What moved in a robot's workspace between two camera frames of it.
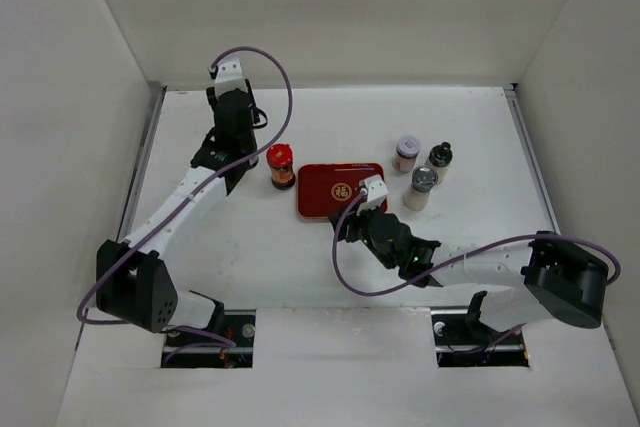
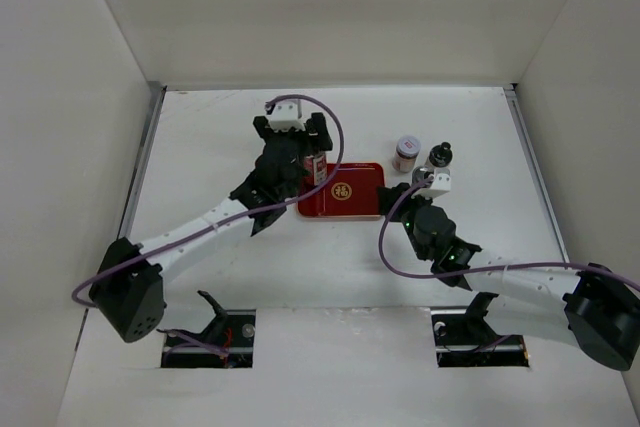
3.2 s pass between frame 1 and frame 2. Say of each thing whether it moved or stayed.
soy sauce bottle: moved
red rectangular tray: stayed
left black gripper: moved
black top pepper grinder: stayed
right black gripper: moved
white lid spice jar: stayed
